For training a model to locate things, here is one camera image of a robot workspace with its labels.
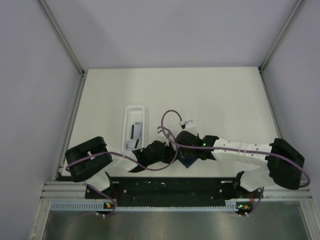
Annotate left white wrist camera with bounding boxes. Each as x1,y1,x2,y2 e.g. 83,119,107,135
156,126,173,141

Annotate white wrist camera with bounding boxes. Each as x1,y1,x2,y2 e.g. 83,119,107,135
156,126,173,141
179,120,197,132

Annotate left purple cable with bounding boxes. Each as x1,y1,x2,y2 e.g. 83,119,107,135
64,126,181,218

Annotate blue card holder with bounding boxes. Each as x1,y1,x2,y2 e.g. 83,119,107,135
179,157,197,169

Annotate grey slotted cable duct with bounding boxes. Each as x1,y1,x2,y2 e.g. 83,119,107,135
50,201,249,212

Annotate cards in basket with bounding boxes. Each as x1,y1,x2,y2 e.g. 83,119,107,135
130,121,143,139
125,138,140,151

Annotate aluminium frame post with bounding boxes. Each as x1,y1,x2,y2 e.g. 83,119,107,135
258,0,307,75
36,0,85,76

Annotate left aluminium frame post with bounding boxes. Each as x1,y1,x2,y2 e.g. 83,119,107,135
36,0,85,76

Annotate upper cards in basket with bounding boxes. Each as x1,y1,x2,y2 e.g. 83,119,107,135
130,121,143,139

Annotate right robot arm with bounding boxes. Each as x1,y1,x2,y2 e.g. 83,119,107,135
175,130,305,198

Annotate lower cards in basket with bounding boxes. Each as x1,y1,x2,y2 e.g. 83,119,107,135
125,138,140,151

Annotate purple cable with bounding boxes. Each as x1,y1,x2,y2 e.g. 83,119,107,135
161,109,311,217
64,126,181,218

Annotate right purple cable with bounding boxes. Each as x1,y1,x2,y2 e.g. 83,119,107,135
161,109,311,217

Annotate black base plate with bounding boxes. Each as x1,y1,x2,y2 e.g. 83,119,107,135
84,176,263,207

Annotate white plastic basket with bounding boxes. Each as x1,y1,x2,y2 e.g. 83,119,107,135
122,105,146,151

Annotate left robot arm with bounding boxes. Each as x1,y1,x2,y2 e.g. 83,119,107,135
65,136,179,199

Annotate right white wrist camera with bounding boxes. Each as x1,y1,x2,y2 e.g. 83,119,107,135
179,120,197,132

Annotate right aluminium frame post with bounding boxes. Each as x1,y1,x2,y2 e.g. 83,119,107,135
258,0,307,75

